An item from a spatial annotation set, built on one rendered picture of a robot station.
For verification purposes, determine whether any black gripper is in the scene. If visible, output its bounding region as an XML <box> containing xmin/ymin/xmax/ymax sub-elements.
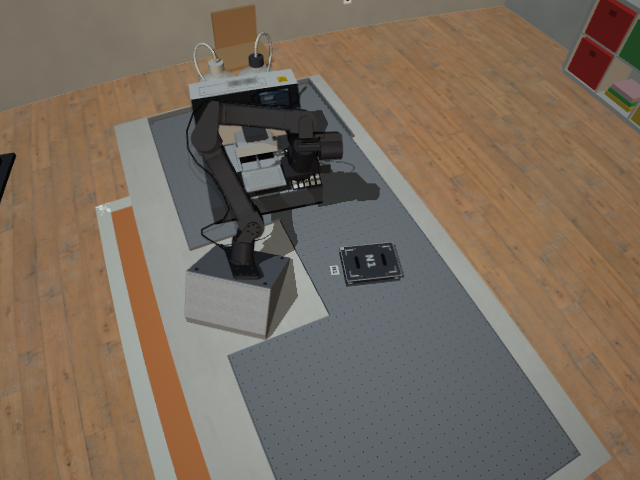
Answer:
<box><xmin>281</xmin><ymin>152</ymin><xmax>321</xmax><ymax>182</ymax></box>

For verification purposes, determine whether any beige plastic bottle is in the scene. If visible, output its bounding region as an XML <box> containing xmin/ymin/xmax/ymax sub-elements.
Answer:
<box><xmin>203</xmin><ymin>59</ymin><xmax>236</xmax><ymax>81</ymax></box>

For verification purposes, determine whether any white bottle with black cap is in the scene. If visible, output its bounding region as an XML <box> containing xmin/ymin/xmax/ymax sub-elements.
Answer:
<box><xmin>239</xmin><ymin>53</ymin><xmax>267</xmax><ymax>76</ymax></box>

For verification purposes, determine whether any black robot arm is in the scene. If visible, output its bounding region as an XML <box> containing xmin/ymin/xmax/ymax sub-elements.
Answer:
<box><xmin>191</xmin><ymin>101</ymin><xmax>343</xmax><ymax>280</ymax></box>

